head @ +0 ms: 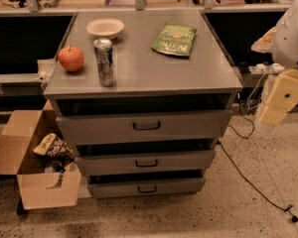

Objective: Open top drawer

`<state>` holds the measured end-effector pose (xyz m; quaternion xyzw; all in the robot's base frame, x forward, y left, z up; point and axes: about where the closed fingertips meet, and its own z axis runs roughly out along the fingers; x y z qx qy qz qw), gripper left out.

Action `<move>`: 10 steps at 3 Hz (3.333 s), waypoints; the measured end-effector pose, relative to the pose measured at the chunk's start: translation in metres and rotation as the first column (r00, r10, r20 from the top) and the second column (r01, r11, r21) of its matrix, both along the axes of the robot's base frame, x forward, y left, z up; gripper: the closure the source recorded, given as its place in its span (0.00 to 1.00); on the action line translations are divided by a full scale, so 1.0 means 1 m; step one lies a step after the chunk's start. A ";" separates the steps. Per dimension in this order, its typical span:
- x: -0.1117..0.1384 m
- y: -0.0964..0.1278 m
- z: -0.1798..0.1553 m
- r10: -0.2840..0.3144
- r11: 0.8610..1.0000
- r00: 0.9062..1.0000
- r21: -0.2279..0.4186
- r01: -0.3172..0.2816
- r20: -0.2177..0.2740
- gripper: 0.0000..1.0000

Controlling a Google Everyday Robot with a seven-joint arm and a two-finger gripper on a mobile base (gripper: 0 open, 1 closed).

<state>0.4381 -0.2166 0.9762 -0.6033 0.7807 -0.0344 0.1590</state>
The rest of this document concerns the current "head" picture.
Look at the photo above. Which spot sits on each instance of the grey middle drawer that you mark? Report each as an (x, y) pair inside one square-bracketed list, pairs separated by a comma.
[(144, 163)]

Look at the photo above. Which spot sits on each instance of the white bowl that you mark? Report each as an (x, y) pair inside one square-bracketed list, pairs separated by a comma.
[(105, 28)]

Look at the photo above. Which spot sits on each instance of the green chip bag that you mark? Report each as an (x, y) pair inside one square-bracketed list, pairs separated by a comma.
[(175, 40)]

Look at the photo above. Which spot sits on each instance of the grey top drawer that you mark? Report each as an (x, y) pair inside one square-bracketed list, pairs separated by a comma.
[(143, 127)]

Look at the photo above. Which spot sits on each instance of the orange apple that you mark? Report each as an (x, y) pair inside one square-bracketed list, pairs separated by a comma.
[(71, 58)]

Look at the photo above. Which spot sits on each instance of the cardboard box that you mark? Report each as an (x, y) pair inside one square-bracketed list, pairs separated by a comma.
[(39, 185)]

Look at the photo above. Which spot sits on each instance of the grey drawer cabinet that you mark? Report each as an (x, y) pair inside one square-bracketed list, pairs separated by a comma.
[(146, 82)]

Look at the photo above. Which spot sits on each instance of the brown snack bag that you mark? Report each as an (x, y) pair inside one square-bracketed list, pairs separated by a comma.
[(57, 149)]

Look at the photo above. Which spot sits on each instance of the grey drawer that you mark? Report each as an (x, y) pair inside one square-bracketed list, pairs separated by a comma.
[(143, 127), (146, 187), (144, 163)]

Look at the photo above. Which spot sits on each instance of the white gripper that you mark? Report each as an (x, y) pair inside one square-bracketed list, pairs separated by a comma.
[(290, 42)]

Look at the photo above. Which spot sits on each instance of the white power strip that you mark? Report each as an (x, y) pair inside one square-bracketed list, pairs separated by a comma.
[(269, 68)]

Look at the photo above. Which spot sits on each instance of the silver drink can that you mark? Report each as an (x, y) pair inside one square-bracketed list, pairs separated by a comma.
[(103, 50)]

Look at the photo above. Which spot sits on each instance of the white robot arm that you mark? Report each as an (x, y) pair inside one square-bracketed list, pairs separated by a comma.
[(282, 42)]

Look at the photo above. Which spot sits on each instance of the grey bottom drawer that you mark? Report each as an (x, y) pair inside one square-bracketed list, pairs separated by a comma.
[(146, 187)]

